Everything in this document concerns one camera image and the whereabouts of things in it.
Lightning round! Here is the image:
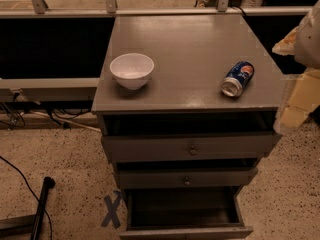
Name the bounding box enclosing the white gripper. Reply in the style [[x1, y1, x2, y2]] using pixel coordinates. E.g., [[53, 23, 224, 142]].
[[272, 0, 320, 129]]

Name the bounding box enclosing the blue pepsi can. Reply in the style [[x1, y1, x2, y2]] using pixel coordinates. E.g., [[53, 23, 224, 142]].
[[221, 61, 255, 97]]

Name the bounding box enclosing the grey drawer cabinet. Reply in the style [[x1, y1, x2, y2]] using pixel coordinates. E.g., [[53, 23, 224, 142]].
[[91, 14, 288, 240]]

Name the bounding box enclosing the grey top drawer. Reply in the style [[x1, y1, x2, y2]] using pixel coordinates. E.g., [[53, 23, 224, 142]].
[[102, 112, 280, 163]]

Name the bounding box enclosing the grey drawer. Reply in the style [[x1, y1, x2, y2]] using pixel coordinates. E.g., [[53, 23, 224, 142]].
[[120, 187, 253, 240], [116, 159, 258, 189], [102, 112, 280, 163]]

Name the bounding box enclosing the grey middle drawer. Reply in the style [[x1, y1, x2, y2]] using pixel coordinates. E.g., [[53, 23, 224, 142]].
[[116, 159, 258, 189]]

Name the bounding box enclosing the grey bottom drawer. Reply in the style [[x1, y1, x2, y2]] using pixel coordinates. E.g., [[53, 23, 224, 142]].
[[120, 187, 253, 240]]

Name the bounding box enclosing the white ceramic bowl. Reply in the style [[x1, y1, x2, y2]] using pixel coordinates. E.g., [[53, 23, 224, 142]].
[[109, 53, 154, 90]]

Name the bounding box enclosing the blue tape cross mark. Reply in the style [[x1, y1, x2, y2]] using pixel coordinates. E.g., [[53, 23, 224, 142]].
[[101, 190, 122, 229]]

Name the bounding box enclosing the grey metal railing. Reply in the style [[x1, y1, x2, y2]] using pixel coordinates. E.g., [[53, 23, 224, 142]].
[[0, 0, 320, 19]]

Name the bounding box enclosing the black metal stand leg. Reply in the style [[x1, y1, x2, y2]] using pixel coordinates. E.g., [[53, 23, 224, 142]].
[[0, 176, 56, 240]]

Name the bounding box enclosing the cable bundle under rail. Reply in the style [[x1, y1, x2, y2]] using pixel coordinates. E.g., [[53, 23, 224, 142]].
[[0, 89, 101, 133]]

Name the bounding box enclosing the black floor cable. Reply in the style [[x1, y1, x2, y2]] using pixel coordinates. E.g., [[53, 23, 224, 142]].
[[0, 155, 54, 240]]

